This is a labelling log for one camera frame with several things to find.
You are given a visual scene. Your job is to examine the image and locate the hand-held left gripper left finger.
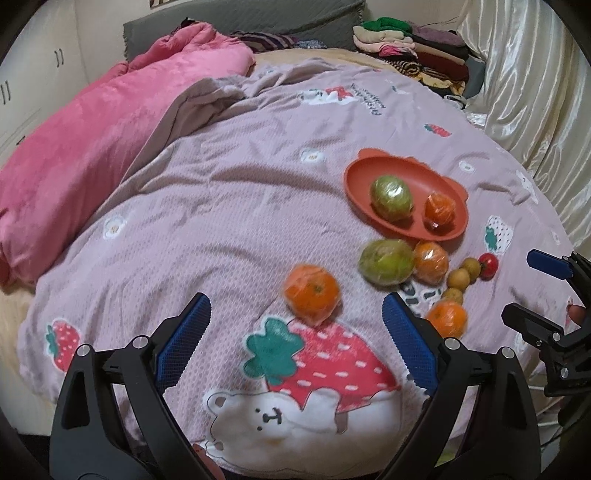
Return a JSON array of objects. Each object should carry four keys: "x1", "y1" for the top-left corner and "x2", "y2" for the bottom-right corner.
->
[{"x1": 48, "y1": 292, "x2": 222, "y2": 480}]

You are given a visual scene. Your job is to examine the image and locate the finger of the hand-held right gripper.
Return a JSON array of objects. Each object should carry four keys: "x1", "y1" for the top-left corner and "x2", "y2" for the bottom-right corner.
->
[
  {"x1": 502, "y1": 302, "x2": 573, "y2": 352},
  {"x1": 527, "y1": 249, "x2": 591, "y2": 282}
]

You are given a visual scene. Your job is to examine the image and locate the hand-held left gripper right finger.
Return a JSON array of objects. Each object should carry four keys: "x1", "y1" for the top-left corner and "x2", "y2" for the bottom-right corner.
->
[{"x1": 381, "y1": 291, "x2": 541, "y2": 480}]

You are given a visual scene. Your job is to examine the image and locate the orange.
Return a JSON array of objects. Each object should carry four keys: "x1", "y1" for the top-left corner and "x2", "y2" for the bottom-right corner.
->
[
  {"x1": 426, "y1": 300, "x2": 468, "y2": 339},
  {"x1": 284, "y1": 264, "x2": 341, "y2": 326},
  {"x1": 412, "y1": 241, "x2": 450, "y2": 284},
  {"x1": 424, "y1": 191, "x2": 455, "y2": 228}
]

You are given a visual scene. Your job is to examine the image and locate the green fruit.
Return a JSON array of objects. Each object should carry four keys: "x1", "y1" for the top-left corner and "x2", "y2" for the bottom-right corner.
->
[
  {"x1": 370, "y1": 174, "x2": 413, "y2": 221},
  {"x1": 359, "y1": 239, "x2": 415, "y2": 285}
]

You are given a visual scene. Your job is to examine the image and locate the orange plastic plate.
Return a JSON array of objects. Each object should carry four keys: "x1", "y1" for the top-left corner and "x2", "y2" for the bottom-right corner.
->
[{"x1": 343, "y1": 148, "x2": 470, "y2": 242}]

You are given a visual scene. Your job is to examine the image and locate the red tomato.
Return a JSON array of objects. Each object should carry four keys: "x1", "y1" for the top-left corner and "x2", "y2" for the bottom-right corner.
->
[{"x1": 478, "y1": 252, "x2": 499, "y2": 280}]

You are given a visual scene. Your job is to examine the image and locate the printed strawberry blanket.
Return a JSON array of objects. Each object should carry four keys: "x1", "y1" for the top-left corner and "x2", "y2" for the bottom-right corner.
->
[{"x1": 18, "y1": 62, "x2": 578, "y2": 467}]

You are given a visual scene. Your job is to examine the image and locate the cream satin curtain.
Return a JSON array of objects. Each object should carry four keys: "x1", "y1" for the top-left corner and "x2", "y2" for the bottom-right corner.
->
[{"x1": 455, "y1": 0, "x2": 591, "y2": 259}]

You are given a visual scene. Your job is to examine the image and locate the pink fleece blanket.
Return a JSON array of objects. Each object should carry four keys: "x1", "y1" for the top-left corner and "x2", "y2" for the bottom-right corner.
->
[{"x1": 0, "y1": 22, "x2": 254, "y2": 287}]

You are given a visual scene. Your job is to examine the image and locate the stack of folded clothes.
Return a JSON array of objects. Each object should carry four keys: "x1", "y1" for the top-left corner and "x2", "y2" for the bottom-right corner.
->
[{"x1": 353, "y1": 16, "x2": 485, "y2": 100}]

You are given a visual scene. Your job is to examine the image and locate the white wardrobe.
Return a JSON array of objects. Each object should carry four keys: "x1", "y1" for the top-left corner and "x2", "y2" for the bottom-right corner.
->
[{"x1": 0, "y1": 0, "x2": 93, "y2": 153}]

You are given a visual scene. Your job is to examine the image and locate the dark striped cloth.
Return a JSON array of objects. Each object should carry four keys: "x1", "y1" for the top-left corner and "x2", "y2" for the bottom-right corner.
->
[{"x1": 231, "y1": 31, "x2": 301, "y2": 51}]

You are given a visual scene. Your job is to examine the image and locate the grey padded headboard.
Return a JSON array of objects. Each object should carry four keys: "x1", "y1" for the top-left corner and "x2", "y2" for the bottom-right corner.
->
[{"x1": 122, "y1": 0, "x2": 368, "y2": 63}]

